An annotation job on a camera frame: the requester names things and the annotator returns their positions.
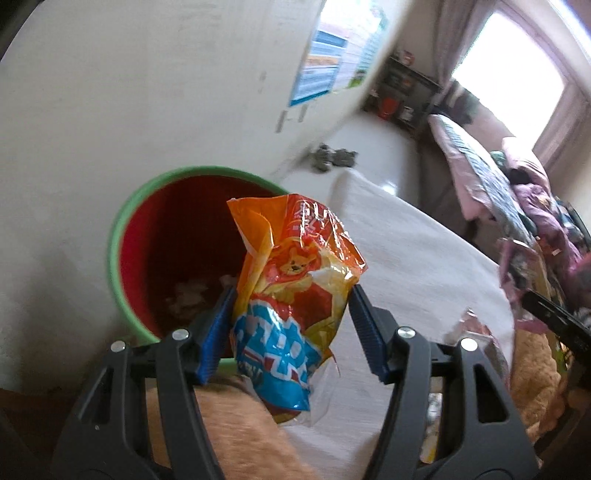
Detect dark hanging clothes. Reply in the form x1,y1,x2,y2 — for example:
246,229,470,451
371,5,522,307
445,78,485,125

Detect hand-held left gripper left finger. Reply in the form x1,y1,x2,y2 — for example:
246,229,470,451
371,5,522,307
51,288,236,480

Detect white table cloth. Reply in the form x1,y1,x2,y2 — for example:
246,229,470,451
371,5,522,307
281,170,515,480

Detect white chart wall poster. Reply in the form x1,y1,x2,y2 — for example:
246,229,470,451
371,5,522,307
335,0,384,90

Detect colourful snack packet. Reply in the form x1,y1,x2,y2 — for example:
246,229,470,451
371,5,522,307
499,237,555,305

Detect bed with patterned quilt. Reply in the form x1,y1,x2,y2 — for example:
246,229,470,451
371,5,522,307
427,113,555,245

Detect pale curtain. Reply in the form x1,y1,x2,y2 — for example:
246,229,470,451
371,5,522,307
434,0,513,88

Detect green rimmed red bin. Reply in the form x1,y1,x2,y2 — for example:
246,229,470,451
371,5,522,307
107,166,289,370

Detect pink strawberry print carton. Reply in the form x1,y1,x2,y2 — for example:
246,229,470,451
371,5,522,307
455,307,511,370

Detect dark shelf rack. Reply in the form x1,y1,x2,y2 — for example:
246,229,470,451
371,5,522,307
362,48,444,137

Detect orange snack bag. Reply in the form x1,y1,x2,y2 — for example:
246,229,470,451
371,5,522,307
226,194,370,425

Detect window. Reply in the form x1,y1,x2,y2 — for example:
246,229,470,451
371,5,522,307
450,9,568,146

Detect white crumpled paper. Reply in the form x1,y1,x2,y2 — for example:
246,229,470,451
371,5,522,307
164,274,238,324

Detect green bordered wall poster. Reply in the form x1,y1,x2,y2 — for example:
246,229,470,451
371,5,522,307
353,0,395,88

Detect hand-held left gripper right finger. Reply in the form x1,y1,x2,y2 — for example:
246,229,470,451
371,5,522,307
348,284,541,480

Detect tan plush blanket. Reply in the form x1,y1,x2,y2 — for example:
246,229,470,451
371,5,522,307
145,323,575,480

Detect blue chart wall poster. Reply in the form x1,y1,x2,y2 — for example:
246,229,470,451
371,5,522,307
288,9,356,109

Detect pile of pink clothes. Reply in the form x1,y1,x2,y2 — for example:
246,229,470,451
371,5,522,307
492,136,591,287

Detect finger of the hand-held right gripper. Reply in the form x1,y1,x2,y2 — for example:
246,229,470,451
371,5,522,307
522,287,591,365

